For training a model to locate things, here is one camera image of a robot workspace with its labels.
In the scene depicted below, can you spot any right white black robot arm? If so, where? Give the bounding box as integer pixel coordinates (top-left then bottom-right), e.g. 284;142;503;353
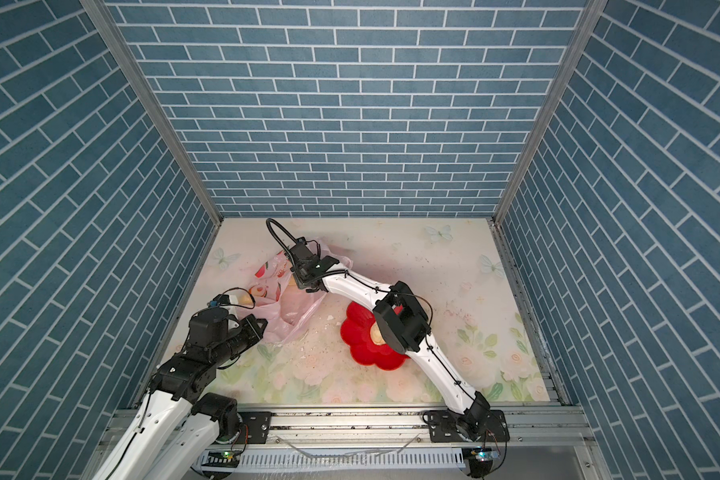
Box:
286;251;509;442

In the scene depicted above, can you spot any red flower-shaped bowl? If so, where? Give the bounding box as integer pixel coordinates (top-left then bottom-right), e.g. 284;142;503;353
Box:
340;302;407;371

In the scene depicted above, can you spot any white cable duct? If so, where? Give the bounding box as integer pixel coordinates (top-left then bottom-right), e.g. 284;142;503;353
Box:
180;447;466;474

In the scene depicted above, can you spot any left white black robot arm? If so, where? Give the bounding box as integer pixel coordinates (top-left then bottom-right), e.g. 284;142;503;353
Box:
94;307;267;479

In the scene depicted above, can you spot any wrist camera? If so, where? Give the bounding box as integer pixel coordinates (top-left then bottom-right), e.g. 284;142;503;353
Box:
208;293;233;309
288;237;321;270

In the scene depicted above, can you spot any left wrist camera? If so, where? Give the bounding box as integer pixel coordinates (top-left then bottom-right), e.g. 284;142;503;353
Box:
208;293;233;309

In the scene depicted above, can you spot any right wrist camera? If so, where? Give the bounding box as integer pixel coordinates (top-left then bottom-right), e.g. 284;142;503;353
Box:
288;237;321;270

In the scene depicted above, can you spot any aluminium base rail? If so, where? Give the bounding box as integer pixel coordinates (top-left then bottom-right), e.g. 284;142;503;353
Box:
105;404;611;479

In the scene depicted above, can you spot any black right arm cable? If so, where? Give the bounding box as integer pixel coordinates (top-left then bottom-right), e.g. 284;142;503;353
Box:
265;217;475;397

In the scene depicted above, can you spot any pink plastic bag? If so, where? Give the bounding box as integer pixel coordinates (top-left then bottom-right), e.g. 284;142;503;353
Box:
233;251;327;344

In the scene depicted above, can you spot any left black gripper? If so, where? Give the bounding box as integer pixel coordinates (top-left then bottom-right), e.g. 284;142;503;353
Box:
211;314;271;369

